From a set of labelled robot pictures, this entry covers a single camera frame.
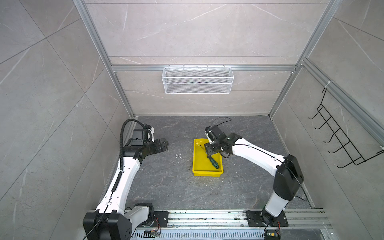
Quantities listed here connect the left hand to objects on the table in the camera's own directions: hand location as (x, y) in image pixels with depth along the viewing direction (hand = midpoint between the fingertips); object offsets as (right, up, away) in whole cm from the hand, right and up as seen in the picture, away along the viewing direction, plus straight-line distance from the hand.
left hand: (161, 143), depth 80 cm
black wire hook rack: (+86, +6, -11) cm, 87 cm away
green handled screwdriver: (+29, -13, +11) cm, 34 cm away
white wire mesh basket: (+20, +41, +21) cm, 50 cm away
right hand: (+28, -3, +7) cm, 29 cm away
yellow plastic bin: (+23, -16, +12) cm, 30 cm away
